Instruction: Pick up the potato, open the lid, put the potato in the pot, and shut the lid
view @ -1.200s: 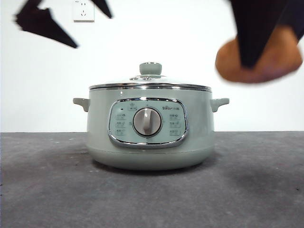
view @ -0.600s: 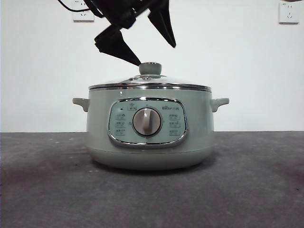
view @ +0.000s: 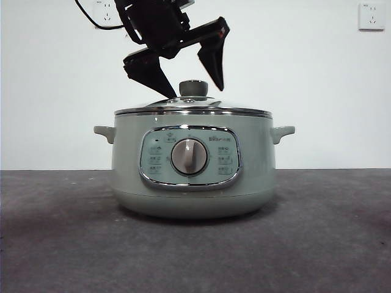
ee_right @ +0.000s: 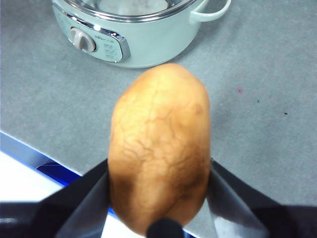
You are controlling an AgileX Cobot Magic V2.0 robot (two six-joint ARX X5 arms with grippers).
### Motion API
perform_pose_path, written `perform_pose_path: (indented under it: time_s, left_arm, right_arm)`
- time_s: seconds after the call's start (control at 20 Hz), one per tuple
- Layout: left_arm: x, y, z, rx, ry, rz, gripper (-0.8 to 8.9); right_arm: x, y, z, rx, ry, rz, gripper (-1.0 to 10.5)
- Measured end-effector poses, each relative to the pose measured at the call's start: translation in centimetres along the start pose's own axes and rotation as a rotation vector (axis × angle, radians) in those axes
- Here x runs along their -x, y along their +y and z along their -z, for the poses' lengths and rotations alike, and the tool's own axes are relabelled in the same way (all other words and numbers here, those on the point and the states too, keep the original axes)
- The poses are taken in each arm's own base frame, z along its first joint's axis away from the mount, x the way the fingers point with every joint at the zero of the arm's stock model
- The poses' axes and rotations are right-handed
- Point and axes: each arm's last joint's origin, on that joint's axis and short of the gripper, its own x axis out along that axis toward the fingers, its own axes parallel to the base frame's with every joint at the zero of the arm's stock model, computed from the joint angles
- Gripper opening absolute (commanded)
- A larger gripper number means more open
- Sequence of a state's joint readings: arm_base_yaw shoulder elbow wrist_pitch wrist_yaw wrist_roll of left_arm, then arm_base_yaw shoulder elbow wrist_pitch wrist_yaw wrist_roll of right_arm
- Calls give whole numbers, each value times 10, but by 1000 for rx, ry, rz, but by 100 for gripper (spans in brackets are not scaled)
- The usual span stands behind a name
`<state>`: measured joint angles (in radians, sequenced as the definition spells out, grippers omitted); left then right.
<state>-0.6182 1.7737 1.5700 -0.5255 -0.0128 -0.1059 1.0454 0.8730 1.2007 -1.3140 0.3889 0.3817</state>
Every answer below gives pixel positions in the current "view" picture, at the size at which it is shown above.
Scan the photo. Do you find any glass lid with green knob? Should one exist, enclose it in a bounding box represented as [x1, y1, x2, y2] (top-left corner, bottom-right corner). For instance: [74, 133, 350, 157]
[114, 79, 273, 118]

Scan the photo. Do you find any pale green electric pot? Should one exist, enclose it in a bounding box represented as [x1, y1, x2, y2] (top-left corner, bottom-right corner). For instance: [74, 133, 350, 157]
[93, 113, 296, 219]

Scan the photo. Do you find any white wall socket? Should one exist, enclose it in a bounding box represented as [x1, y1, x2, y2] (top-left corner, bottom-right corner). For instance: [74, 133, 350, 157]
[357, 2, 386, 32]
[93, 0, 122, 31]

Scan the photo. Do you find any black cable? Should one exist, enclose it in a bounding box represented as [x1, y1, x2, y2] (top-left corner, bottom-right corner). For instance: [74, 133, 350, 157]
[75, 0, 125, 31]

